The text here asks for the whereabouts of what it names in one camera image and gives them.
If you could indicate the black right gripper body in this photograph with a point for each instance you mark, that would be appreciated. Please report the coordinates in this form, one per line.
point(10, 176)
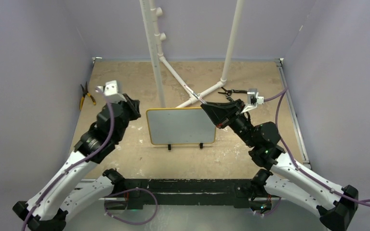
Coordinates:
point(227, 121)

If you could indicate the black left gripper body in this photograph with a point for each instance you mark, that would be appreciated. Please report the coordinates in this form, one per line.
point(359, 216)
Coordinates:
point(129, 112)

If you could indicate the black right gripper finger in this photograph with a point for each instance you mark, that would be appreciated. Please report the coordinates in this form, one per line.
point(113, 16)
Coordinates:
point(235, 104)
point(219, 117)

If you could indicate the yellow framed whiteboard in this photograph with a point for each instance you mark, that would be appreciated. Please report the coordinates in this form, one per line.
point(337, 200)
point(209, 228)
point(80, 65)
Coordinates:
point(179, 126)

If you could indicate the white red whiteboard marker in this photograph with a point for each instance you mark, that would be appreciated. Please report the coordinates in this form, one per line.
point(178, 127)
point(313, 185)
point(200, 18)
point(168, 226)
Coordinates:
point(194, 94)

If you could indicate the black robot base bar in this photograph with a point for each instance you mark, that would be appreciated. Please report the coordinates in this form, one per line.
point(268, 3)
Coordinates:
point(239, 193)

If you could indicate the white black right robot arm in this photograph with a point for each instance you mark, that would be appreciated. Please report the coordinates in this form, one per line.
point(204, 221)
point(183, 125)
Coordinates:
point(281, 174)

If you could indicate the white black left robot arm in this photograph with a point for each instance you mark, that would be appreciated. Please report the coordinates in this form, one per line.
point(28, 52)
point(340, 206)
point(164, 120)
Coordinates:
point(56, 204)

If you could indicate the metal whiteboard stand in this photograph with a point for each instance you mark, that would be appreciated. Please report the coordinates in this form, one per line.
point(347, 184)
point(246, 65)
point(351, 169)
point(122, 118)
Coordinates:
point(183, 146)

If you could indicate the yellow black needle-nose pliers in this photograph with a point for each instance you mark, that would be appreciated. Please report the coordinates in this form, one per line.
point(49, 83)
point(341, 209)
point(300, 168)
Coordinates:
point(86, 94)

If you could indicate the black grey wire stripper pliers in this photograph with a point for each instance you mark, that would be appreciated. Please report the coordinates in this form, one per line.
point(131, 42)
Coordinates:
point(229, 93)

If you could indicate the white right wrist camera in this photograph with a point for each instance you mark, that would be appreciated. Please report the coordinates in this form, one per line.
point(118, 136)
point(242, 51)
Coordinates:
point(253, 100)

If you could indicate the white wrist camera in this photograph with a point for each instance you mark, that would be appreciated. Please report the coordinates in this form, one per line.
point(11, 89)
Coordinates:
point(112, 92)
point(253, 100)

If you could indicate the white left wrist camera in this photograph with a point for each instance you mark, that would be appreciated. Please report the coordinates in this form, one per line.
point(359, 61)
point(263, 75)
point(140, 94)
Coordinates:
point(112, 92)

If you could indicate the metal corner bracket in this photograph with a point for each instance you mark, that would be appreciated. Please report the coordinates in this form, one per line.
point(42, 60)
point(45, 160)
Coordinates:
point(96, 59)
point(278, 62)

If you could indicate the right metal corner bracket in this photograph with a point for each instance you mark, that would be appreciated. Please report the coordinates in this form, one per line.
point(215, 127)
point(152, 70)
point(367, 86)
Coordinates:
point(278, 62)

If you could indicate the white PVC pipe frame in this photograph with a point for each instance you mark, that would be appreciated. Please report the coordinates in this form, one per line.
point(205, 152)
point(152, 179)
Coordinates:
point(184, 32)

